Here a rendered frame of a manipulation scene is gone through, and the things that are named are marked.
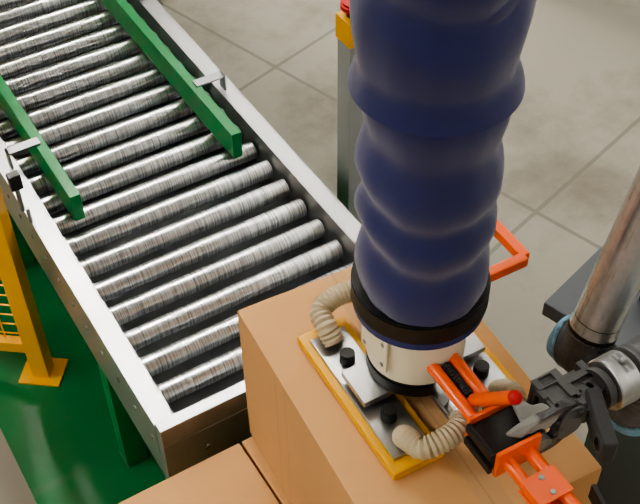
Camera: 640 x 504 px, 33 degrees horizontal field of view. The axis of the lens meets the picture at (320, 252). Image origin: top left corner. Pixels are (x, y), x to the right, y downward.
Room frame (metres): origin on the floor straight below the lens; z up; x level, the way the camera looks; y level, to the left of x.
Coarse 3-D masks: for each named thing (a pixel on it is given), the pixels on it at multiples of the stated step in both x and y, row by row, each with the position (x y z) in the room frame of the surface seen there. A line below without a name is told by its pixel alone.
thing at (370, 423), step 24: (312, 336) 1.27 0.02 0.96; (312, 360) 1.21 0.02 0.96; (336, 360) 1.21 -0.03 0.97; (360, 360) 1.20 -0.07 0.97; (336, 384) 1.16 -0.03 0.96; (360, 408) 1.10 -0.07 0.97; (384, 408) 1.08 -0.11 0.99; (408, 408) 1.10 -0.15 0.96; (360, 432) 1.06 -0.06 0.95; (384, 432) 1.05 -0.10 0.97; (384, 456) 1.01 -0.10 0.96; (408, 456) 1.01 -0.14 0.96
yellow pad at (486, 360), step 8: (488, 352) 1.22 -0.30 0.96; (472, 360) 1.20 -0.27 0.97; (480, 360) 1.18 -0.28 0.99; (488, 360) 1.20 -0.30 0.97; (496, 360) 1.20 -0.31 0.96; (472, 368) 1.18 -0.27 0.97; (480, 368) 1.16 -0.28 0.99; (488, 368) 1.16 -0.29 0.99; (496, 368) 1.18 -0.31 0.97; (504, 368) 1.19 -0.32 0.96; (480, 376) 1.16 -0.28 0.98; (488, 376) 1.16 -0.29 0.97; (496, 376) 1.16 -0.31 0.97; (504, 376) 1.16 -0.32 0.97; (488, 384) 1.15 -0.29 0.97
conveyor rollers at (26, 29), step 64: (0, 0) 3.04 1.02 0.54; (64, 0) 3.05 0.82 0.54; (0, 64) 2.69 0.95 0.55; (64, 64) 2.68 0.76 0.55; (128, 64) 2.68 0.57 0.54; (0, 128) 2.39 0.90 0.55; (64, 128) 2.39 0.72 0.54; (128, 128) 2.39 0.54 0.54; (192, 128) 2.39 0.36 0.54; (128, 192) 2.11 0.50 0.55; (192, 192) 2.11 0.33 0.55; (256, 192) 2.10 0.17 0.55; (128, 256) 1.89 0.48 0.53; (192, 256) 1.88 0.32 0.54; (256, 256) 1.88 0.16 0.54; (320, 256) 1.87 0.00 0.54; (128, 320) 1.69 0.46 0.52; (192, 320) 1.68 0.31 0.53; (192, 384) 1.48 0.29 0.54
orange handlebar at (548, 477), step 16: (496, 224) 1.43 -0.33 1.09; (512, 240) 1.38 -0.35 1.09; (512, 256) 1.35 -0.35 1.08; (528, 256) 1.35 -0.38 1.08; (496, 272) 1.31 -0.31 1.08; (512, 272) 1.32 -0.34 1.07; (432, 368) 1.10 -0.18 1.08; (464, 368) 1.09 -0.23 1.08; (448, 384) 1.06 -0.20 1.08; (480, 384) 1.06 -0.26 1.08; (464, 400) 1.03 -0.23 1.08; (464, 416) 1.01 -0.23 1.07; (528, 448) 0.94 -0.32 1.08; (512, 464) 0.91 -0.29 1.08; (544, 464) 0.91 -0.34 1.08; (528, 480) 0.88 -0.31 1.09; (544, 480) 0.88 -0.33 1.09; (560, 480) 0.88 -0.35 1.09; (528, 496) 0.86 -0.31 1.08; (544, 496) 0.85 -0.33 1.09; (560, 496) 0.85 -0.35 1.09
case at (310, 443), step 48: (240, 336) 1.34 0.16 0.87; (288, 336) 1.28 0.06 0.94; (480, 336) 1.27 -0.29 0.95; (288, 384) 1.17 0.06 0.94; (528, 384) 1.16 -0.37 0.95; (288, 432) 1.16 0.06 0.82; (336, 432) 1.07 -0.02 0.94; (288, 480) 1.17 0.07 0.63; (336, 480) 0.98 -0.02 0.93; (384, 480) 0.97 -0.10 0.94; (432, 480) 0.97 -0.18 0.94; (480, 480) 0.97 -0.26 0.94; (576, 480) 0.97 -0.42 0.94
